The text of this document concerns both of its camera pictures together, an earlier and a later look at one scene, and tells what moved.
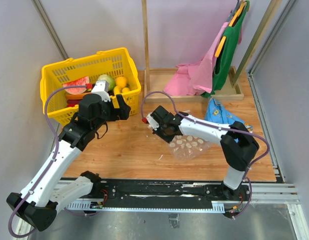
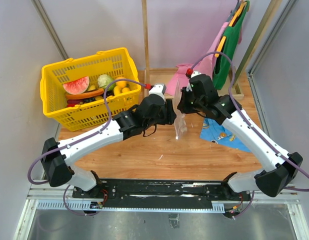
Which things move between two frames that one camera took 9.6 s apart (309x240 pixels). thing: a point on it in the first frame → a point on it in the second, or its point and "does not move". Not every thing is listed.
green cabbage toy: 110,81 does not move
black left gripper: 121,113 → 169,114
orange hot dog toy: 77,96 does not move
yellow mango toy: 117,90 does not move
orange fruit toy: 121,81 does not move
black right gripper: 168,139 → 182,103
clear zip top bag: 186,147 → 180,127
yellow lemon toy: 126,90 does not move
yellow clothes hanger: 220,47 does not move
